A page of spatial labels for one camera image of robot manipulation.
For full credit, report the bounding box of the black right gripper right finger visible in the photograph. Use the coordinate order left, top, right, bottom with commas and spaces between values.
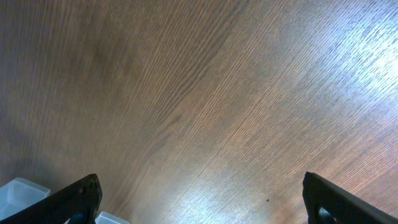
302, 172, 397, 224

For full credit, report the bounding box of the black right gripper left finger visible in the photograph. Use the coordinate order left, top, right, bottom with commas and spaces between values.
1, 174, 103, 224

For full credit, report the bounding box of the clear plastic storage bin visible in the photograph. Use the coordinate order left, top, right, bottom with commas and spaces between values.
1, 177, 128, 224

